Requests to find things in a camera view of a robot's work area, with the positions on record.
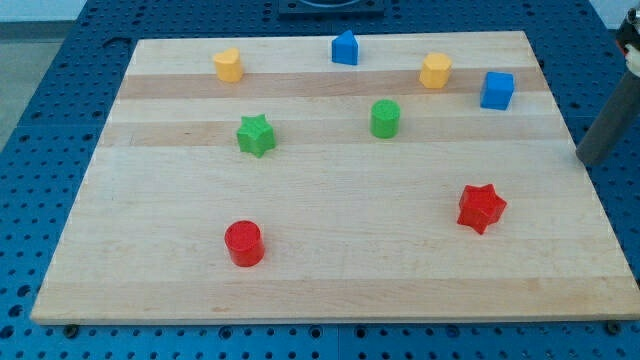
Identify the robot arm end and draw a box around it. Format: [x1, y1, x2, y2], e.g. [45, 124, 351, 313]
[616, 5, 639, 76]

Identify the green star block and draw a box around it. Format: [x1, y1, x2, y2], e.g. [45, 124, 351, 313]
[236, 114, 276, 158]

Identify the red star block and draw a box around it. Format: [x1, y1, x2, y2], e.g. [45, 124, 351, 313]
[457, 184, 507, 235]

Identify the wooden board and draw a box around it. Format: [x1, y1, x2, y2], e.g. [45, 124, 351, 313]
[31, 31, 639, 325]

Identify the green cylinder block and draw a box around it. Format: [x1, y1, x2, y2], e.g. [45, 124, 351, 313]
[370, 99, 401, 139]

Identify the red cylinder block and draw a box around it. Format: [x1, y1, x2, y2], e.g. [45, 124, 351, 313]
[224, 220, 265, 267]

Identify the blue triangle block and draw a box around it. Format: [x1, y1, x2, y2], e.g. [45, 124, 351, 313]
[331, 30, 359, 66]

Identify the yellow heart block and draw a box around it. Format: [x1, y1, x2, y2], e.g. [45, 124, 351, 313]
[213, 47, 244, 83]

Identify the yellow hexagon block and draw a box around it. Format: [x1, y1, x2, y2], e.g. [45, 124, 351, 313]
[419, 52, 452, 89]

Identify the blue cube block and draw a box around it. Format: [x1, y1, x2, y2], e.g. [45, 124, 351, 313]
[480, 72, 515, 110]

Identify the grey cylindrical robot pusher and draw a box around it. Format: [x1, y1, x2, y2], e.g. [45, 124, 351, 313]
[576, 70, 639, 166]

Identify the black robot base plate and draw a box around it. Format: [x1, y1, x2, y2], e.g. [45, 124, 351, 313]
[275, 0, 385, 18]

